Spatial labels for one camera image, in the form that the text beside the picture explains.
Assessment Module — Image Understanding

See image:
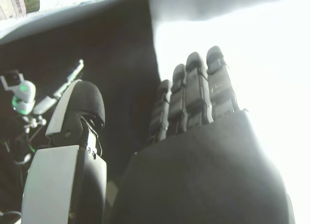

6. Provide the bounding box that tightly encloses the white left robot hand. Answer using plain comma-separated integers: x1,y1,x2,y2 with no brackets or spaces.
21,45,296,224

